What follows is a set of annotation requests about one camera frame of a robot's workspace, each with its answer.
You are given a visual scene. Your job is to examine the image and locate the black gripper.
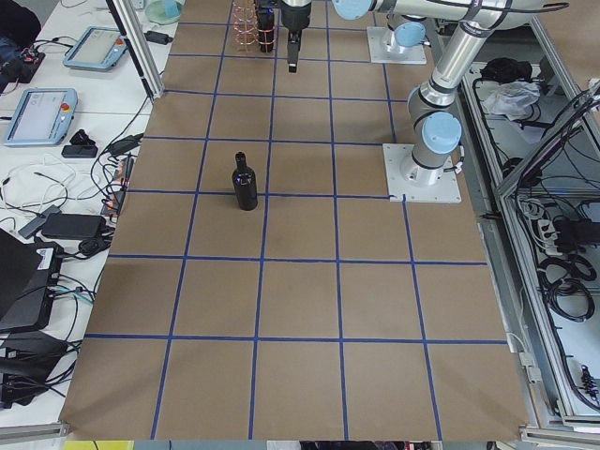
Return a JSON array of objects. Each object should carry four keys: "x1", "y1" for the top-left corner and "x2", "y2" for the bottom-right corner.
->
[{"x1": 280, "y1": 0, "x2": 311, "y2": 73}]

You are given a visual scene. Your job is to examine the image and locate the dark wine bottle being placed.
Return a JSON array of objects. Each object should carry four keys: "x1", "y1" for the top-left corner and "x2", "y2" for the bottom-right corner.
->
[{"x1": 232, "y1": 152, "x2": 258, "y2": 211}]

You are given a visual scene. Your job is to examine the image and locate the dark bottle in basket front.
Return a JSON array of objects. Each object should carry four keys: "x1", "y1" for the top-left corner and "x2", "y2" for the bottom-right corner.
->
[{"x1": 255, "y1": 0, "x2": 275, "y2": 53}]

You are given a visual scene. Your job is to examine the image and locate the black power adapter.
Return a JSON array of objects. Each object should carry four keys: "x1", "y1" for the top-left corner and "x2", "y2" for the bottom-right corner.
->
[{"x1": 144, "y1": 30, "x2": 173, "y2": 45}]

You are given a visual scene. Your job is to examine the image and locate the blue teach pendant far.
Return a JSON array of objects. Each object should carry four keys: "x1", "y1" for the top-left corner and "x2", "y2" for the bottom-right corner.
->
[{"x1": 63, "y1": 26, "x2": 127, "y2": 71}]

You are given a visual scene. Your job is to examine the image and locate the blue teach pendant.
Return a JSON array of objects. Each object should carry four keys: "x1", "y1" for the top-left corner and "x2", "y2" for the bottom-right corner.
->
[
  {"x1": 63, "y1": 26, "x2": 127, "y2": 71},
  {"x1": 3, "y1": 88, "x2": 79, "y2": 147}
]

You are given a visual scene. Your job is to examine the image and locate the blue teach pendant near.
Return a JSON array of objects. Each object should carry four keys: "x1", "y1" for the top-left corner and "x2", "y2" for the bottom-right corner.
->
[{"x1": 3, "y1": 88, "x2": 79, "y2": 147}]

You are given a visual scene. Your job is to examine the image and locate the black laptop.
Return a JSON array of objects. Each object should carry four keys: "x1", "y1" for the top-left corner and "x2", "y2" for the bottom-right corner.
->
[{"x1": 1, "y1": 231, "x2": 63, "y2": 334}]

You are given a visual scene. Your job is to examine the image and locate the copper wire wine basket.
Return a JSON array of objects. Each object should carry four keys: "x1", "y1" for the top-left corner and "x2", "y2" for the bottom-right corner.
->
[{"x1": 232, "y1": 0, "x2": 278, "y2": 53}]

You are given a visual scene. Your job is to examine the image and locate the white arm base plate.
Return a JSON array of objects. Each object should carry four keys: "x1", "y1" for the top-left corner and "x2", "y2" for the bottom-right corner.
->
[
  {"x1": 367, "y1": 22, "x2": 427, "y2": 65},
  {"x1": 382, "y1": 143, "x2": 461, "y2": 203}
]

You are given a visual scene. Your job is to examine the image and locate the aluminium frame post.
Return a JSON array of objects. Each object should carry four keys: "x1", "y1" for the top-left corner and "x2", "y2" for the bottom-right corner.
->
[{"x1": 106, "y1": 0, "x2": 164, "y2": 100}]

